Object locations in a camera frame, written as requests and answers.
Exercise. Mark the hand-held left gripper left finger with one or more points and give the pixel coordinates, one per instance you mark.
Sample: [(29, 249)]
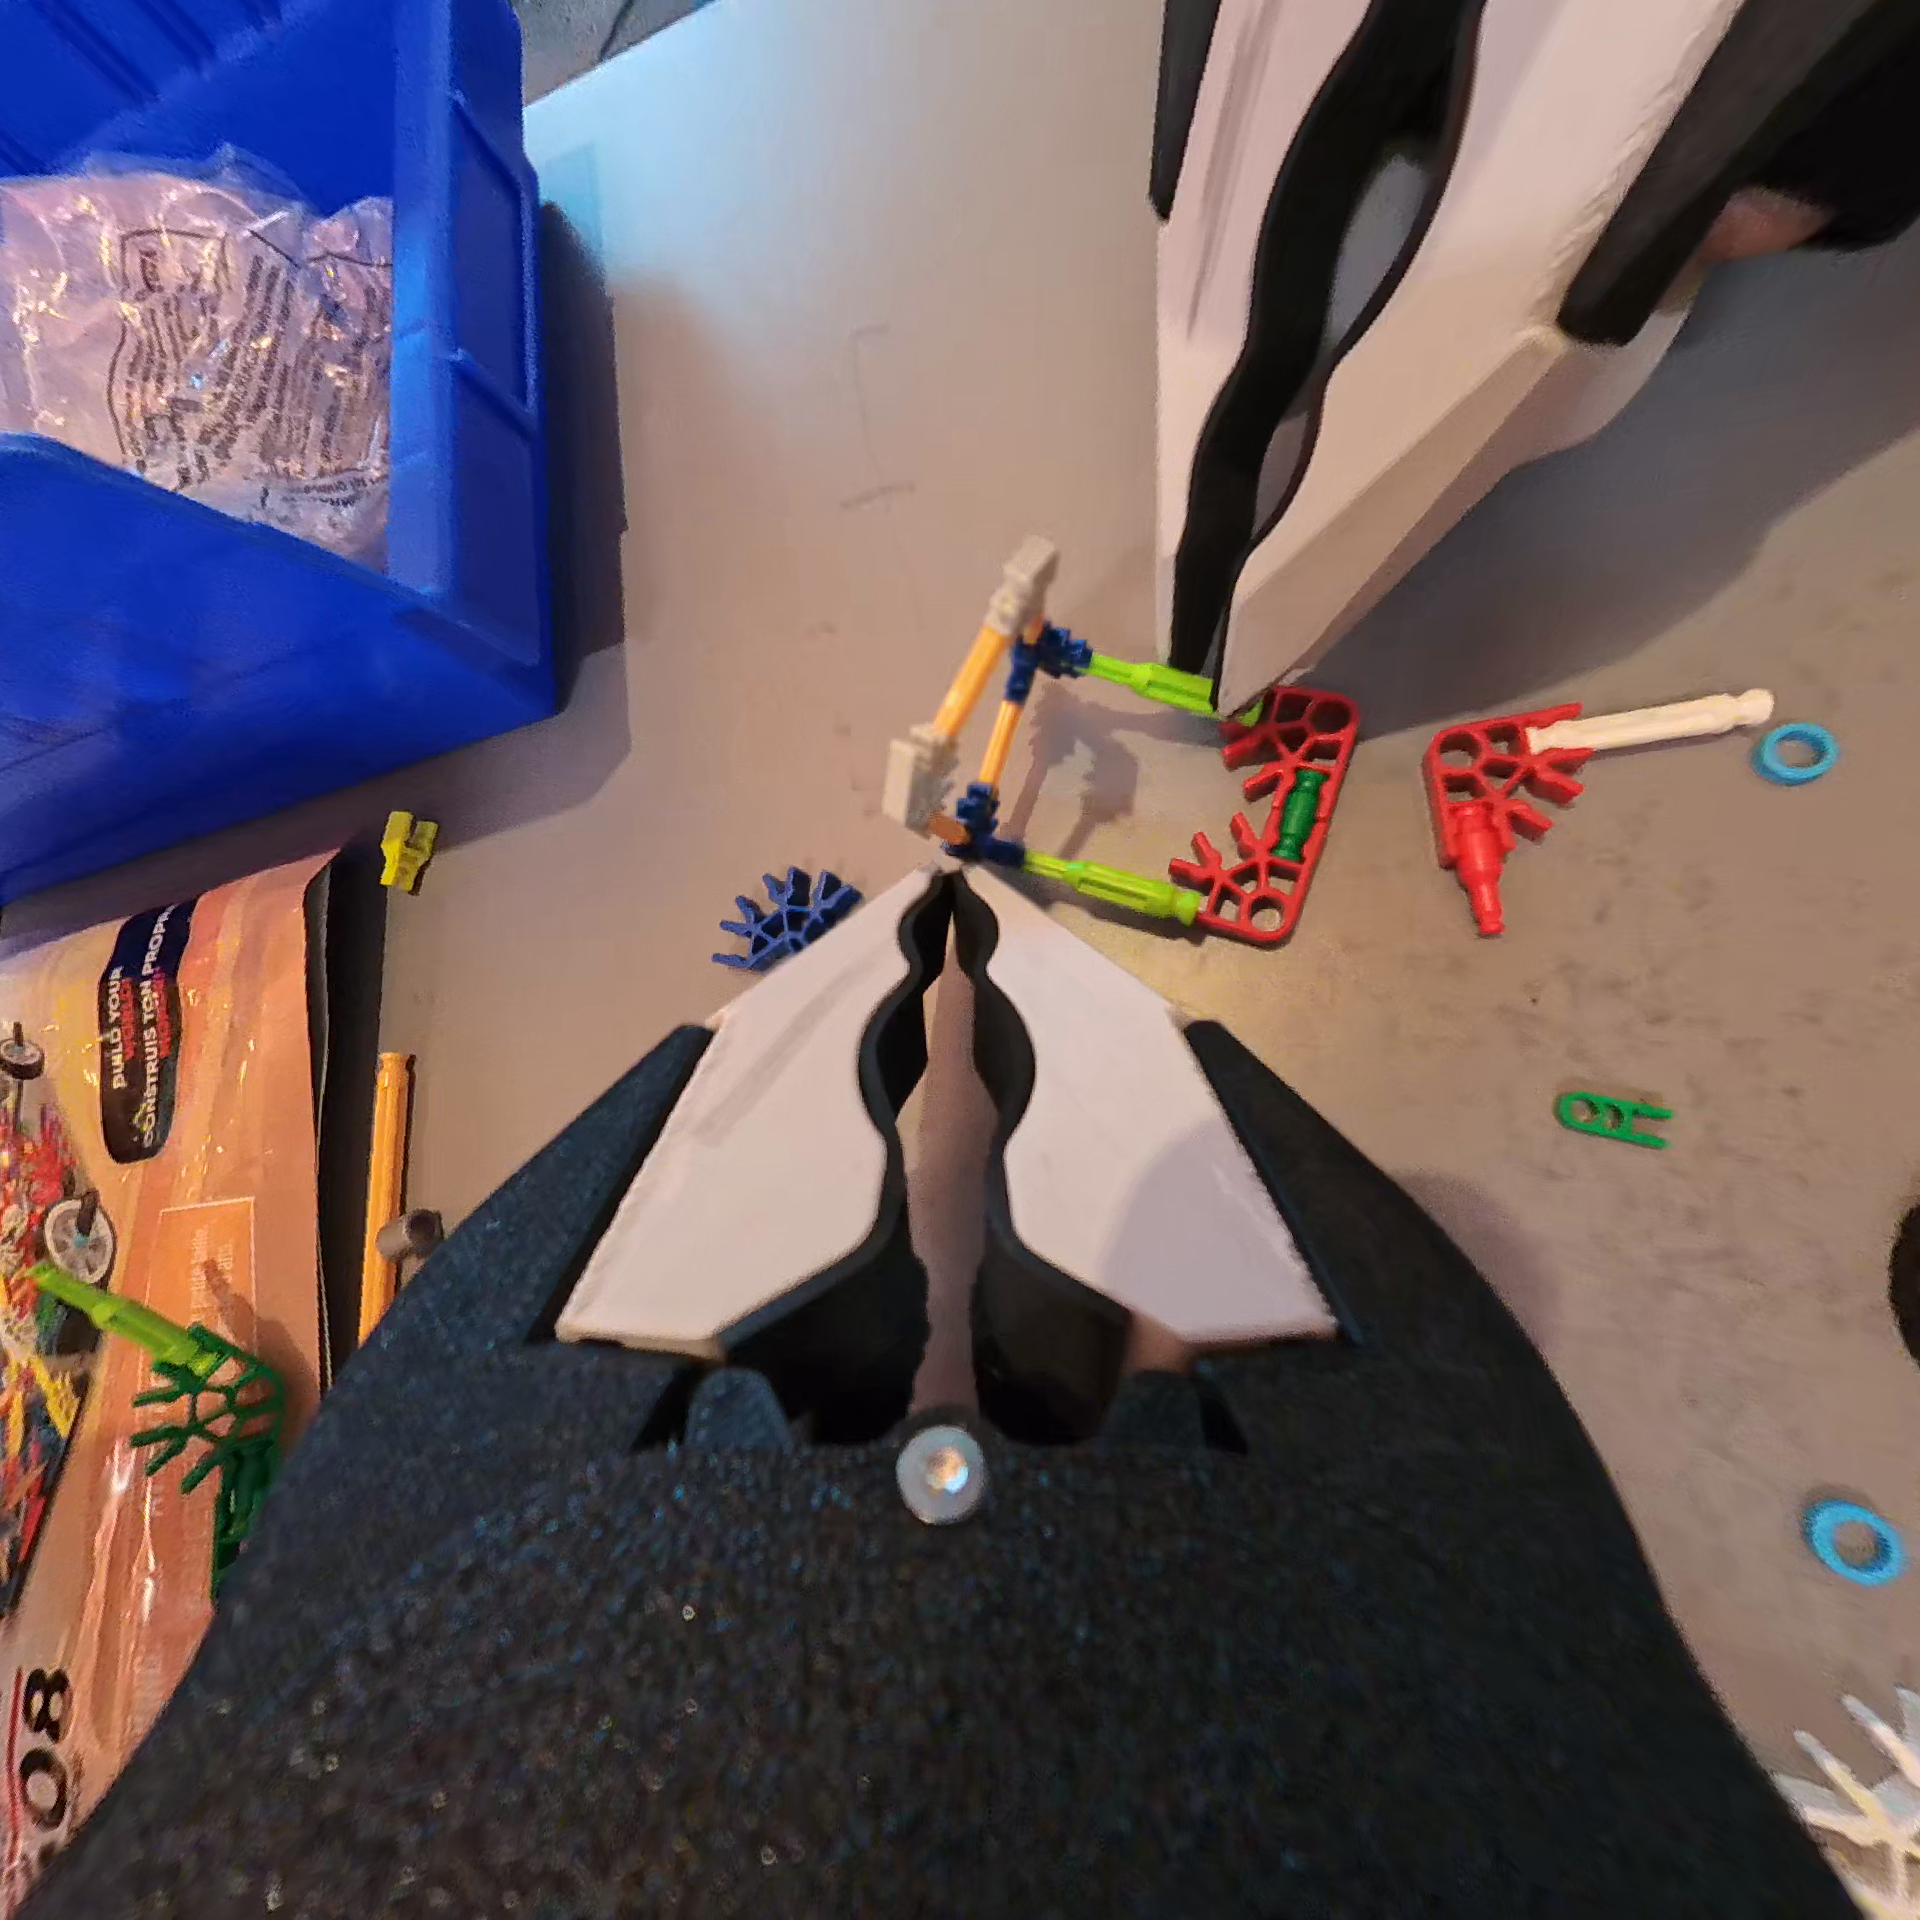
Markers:
[(751, 1184)]

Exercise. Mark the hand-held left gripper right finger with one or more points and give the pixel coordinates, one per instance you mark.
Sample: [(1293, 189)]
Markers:
[(1141, 1184)]

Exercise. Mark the small green clip connector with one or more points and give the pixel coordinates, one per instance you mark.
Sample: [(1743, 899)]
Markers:
[(1611, 1123)]

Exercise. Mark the blue fan connector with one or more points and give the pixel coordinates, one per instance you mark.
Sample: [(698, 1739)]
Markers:
[(779, 921)]

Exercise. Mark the large multicolour toy model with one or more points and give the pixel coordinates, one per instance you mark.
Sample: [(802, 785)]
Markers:
[(135, 1319)]

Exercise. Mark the small toy rod frame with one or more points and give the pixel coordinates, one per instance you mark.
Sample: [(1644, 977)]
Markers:
[(1117, 885)]

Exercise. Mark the lime yellow clip connector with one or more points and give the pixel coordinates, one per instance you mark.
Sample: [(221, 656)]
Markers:
[(407, 852)]

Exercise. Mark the long orange rod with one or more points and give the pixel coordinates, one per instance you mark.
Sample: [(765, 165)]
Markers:
[(387, 1141)]

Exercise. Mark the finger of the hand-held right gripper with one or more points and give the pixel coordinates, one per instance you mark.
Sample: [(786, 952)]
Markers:
[(1224, 225), (1500, 299)]

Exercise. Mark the small grey spacer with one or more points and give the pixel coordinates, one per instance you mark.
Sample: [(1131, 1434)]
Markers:
[(407, 1233)]

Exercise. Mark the clear plastic bag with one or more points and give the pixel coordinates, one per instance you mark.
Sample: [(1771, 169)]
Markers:
[(194, 330)]

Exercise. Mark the red connector pair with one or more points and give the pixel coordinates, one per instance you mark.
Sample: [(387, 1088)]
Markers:
[(1336, 810)]

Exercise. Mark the blue storage bin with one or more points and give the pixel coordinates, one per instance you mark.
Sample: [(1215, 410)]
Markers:
[(225, 675)]

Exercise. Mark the black rubber tyre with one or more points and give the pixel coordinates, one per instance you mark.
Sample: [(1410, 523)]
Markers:
[(1909, 1276)]

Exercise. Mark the printed toy set bag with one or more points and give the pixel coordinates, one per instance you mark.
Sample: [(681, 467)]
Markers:
[(225, 1050)]

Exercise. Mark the white snowflake connector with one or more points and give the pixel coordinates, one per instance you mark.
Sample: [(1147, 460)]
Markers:
[(1875, 1816)]

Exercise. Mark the red connector with white rod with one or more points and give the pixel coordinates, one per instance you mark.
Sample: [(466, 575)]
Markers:
[(1651, 720)]

